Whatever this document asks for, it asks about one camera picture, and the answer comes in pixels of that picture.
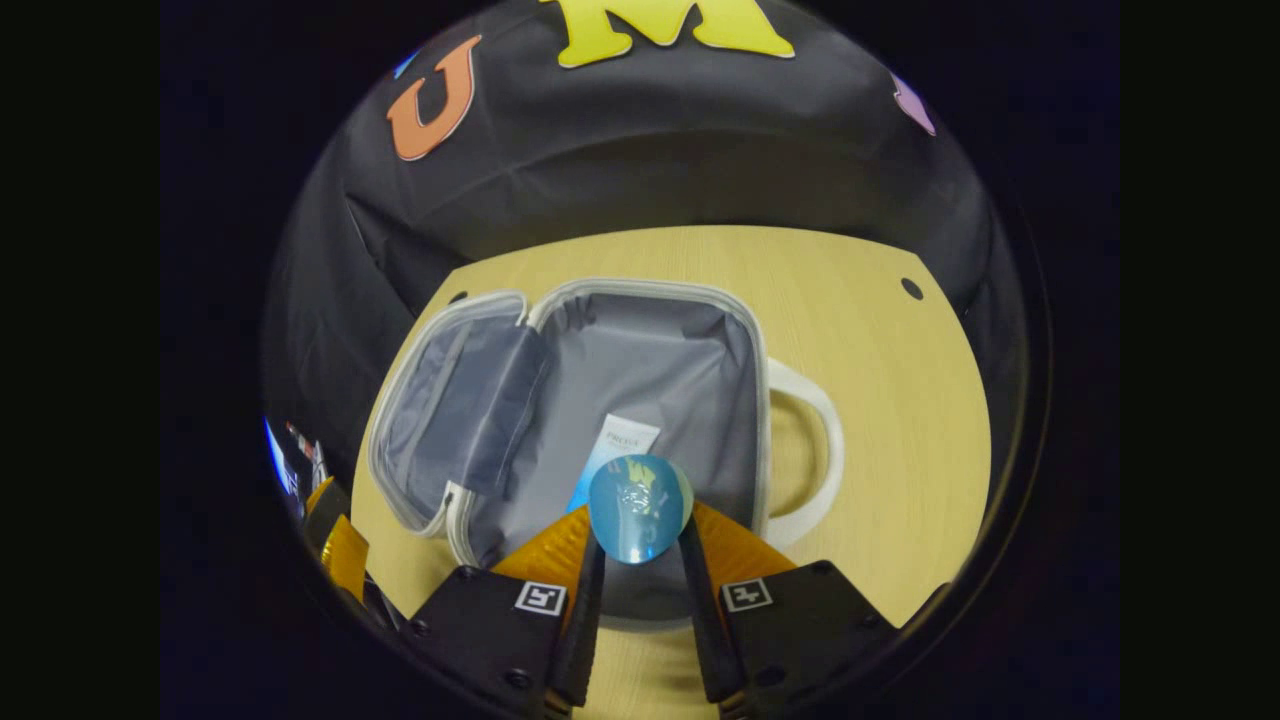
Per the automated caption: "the blue green bottle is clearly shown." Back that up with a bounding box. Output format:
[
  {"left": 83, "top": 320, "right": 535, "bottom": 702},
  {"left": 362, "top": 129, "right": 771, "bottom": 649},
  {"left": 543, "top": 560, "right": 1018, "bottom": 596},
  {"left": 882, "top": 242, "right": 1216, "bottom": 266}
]
[{"left": 587, "top": 453, "right": 695, "bottom": 566}]

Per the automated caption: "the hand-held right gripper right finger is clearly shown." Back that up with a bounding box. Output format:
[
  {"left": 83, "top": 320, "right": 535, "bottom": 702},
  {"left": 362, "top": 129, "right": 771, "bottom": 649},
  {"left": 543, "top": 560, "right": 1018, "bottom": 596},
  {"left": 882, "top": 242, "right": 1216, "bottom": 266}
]
[{"left": 680, "top": 500, "right": 896, "bottom": 720}]

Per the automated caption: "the black backdrop cloth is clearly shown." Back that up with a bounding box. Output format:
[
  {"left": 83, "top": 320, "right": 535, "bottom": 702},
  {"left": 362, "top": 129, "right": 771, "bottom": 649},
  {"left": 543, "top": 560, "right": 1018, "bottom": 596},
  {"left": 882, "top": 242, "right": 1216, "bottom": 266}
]
[{"left": 262, "top": 0, "right": 1031, "bottom": 481}]

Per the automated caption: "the blue squeeze tube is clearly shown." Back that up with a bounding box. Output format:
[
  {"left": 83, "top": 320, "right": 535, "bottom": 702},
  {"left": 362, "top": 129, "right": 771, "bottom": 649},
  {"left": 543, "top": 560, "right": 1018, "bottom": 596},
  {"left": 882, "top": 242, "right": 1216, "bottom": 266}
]
[{"left": 567, "top": 413, "right": 662, "bottom": 513}]

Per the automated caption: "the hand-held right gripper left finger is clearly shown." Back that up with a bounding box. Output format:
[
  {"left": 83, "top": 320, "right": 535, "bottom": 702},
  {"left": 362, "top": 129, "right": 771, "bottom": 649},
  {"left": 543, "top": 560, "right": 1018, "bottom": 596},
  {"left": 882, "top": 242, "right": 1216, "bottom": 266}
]
[{"left": 405, "top": 505, "right": 608, "bottom": 720}]

